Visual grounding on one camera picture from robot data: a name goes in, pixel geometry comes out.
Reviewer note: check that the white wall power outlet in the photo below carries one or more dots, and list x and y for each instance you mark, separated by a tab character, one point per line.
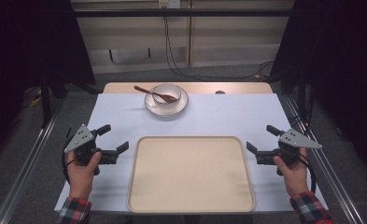
169	3

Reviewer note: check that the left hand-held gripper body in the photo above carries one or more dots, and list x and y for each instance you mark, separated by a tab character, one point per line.
80	139

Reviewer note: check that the white dark-rimmed plate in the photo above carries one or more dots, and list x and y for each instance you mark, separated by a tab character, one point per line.
159	109

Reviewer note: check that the aluminium floor rail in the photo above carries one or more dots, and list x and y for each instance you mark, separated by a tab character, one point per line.
330	174
25	174

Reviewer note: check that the small brown round thing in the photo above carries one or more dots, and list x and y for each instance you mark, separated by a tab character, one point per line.
220	92

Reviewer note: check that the light wooden table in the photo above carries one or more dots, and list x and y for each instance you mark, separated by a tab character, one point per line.
240	87

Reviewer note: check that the person's right hand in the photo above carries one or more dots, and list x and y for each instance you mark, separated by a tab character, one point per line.
294	177

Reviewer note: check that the black horizontal frame bar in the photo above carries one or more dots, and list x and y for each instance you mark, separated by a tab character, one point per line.
203	12

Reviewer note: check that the beige rectangular tray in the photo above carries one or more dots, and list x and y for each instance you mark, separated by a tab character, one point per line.
190	175

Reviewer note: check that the white ceramic bowl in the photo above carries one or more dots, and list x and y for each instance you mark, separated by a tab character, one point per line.
172	90

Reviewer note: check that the pale blue table mat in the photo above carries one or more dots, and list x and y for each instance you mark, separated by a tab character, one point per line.
203	119

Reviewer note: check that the person's left hand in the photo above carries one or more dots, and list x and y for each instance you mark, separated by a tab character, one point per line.
81	177

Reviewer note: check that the brown wooden spoon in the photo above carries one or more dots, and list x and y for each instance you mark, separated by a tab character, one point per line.
147	91

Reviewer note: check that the dark curtain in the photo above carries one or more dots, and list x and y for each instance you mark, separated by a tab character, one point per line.
22	62
343	62

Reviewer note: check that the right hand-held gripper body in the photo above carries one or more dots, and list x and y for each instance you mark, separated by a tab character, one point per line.
296	140

